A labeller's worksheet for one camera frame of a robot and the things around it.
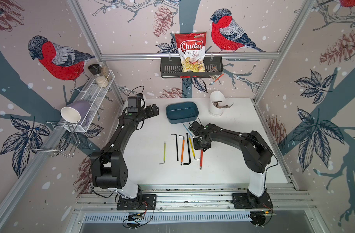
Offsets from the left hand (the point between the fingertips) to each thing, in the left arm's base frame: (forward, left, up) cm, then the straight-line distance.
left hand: (155, 106), depth 87 cm
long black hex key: (-19, -21, -23) cm, 36 cm away
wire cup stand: (-29, +36, +13) cm, 48 cm away
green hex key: (-19, -5, -23) cm, 31 cm away
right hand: (-16, -27, -21) cm, 38 cm away
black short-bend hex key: (-15, -13, -23) cm, 30 cm away
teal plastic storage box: (+14, -15, -23) cm, 31 cm away
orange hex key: (-18, -17, -23) cm, 33 cm away
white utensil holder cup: (+15, -43, -10) cm, 46 cm away
